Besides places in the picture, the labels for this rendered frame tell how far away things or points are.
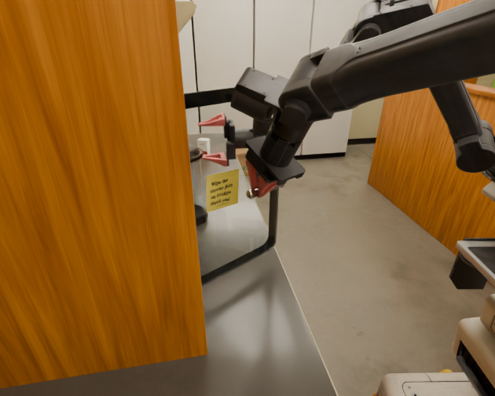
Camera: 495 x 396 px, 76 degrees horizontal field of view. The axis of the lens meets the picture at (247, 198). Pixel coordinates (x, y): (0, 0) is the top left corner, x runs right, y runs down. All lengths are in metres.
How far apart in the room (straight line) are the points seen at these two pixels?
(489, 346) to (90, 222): 0.93
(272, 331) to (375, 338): 1.35
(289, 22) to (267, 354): 3.41
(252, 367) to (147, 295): 0.24
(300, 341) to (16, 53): 0.62
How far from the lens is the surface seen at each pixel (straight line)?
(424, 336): 2.11
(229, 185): 0.62
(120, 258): 0.50
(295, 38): 3.77
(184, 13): 0.47
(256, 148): 0.55
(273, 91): 0.48
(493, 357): 1.01
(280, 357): 0.66
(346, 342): 1.93
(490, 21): 0.33
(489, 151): 0.86
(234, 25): 3.62
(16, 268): 0.55
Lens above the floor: 1.48
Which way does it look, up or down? 28 degrees down
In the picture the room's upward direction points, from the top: straight up
